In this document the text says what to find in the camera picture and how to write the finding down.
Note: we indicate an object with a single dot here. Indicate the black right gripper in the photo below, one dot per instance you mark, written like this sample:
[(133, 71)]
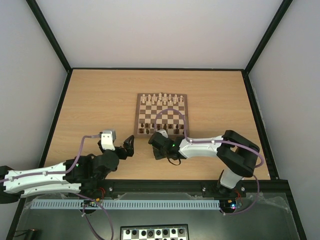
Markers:
[(157, 144)]

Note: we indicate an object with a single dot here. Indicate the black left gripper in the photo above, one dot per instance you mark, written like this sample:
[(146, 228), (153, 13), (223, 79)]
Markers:
[(129, 148)]

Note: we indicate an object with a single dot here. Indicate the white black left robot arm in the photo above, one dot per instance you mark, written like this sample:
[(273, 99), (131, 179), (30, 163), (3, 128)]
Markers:
[(79, 175)]

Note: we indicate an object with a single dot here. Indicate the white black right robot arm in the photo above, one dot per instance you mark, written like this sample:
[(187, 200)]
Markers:
[(240, 156)]

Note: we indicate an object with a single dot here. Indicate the wooden chess board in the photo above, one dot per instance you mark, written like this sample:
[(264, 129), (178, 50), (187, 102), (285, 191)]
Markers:
[(161, 113)]

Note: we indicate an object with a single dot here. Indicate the white chess piece back left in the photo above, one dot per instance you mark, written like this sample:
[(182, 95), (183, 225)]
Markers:
[(143, 99)]

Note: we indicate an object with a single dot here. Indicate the small printed chess board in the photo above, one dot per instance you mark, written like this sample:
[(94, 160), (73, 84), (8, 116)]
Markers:
[(155, 232)]

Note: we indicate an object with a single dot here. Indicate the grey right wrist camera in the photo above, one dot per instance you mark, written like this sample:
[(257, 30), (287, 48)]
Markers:
[(163, 132)]

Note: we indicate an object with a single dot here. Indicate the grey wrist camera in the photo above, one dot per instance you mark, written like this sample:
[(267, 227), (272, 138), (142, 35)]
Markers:
[(163, 132), (107, 138)]

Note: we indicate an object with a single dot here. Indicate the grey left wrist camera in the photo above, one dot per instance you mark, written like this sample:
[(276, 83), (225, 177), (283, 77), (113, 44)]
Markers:
[(107, 138)]

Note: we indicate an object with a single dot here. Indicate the grey slotted cable duct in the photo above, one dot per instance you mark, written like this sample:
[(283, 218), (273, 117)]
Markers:
[(77, 204)]

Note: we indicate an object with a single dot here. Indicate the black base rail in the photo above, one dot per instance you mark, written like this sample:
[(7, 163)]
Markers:
[(205, 188)]

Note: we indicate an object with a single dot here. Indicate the black frame post back left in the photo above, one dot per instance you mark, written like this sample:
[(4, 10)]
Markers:
[(38, 14)]

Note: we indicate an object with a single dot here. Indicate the black frame post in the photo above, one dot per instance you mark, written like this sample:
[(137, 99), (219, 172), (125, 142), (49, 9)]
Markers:
[(277, 18), (38, 14)]

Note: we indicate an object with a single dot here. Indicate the black frame post back right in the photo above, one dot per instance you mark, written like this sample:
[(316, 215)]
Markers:
[(277, 18)]

